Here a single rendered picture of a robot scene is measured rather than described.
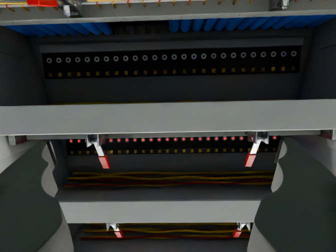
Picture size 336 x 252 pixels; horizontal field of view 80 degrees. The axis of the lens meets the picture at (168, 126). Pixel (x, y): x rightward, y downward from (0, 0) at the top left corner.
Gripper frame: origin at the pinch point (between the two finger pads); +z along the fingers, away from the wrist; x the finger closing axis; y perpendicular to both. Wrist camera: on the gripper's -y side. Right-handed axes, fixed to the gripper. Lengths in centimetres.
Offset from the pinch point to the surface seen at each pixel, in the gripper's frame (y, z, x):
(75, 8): -7.9, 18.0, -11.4
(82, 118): 6.6, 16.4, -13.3
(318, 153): 19.0, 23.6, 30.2
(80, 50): -1.2, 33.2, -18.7
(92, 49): -1.3, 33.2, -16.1
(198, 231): 48, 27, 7
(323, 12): -6.5, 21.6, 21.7
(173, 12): -7.2, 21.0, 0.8
